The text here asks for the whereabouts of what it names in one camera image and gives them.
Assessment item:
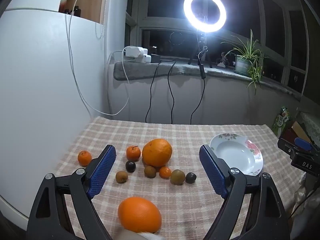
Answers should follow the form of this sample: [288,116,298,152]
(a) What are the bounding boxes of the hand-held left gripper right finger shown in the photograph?
[199,144,292,240]

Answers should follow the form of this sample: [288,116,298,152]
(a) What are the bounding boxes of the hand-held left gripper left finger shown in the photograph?
[26,144,117,240]

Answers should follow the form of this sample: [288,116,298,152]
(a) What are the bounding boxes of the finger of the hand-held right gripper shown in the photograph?
[294,137,316,152]

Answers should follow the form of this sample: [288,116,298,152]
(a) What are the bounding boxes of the brown kiwi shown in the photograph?
[144,166,157,179]
[115,171,129,184]

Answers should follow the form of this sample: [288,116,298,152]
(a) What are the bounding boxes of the white floral plate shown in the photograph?
[209,133,264,177]

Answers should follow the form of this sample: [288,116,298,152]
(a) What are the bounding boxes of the greenish kiwi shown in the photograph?
[170,169,186,185]

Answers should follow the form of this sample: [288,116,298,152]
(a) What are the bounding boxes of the small tangerine with stem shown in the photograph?
[126,145,141,162]

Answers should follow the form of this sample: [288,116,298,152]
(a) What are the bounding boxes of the large smooth orange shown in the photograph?
[117,197,162,233]

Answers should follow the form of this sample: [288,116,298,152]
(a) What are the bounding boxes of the large rough-skinned orange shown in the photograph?
[142,138,173,168]

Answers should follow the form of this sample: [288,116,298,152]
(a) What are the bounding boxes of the red cardboard box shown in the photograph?
[279,121,313,145]

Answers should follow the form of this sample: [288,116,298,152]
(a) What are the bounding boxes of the white lace cloth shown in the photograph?
[299,111,320,143]

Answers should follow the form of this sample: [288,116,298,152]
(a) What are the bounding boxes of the green cardboard box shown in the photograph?
[271,106,292,138]

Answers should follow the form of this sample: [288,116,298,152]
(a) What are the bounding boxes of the checked tablecloth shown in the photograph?
[54,116,304,240]

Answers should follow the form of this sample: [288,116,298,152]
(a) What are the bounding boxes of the potted spider plant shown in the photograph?
[221,29,268,95]

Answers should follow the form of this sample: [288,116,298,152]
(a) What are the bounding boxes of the small figurine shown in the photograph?
[217,52,229,68]

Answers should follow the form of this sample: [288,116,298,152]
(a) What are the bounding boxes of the white cabinet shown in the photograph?
[0,7,110,225]

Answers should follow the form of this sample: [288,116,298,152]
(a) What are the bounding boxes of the white power adapters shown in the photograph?
[124,45,144,62]

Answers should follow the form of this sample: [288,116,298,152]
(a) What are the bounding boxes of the black tripod stand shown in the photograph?
[187,31,213,68]

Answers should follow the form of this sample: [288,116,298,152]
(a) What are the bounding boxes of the brown wooden panel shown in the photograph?
[61,0,109,24]

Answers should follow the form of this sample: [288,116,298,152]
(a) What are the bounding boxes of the black cable with inline switch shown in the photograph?
[190,46,208,125]

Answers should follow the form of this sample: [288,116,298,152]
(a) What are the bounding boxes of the long white cable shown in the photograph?
[66,0,130,117]

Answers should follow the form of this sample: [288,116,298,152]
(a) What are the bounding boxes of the ring light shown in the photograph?
[183,0,227,33]

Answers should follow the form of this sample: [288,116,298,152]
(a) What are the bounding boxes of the window frame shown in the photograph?
[125,0,310,93]

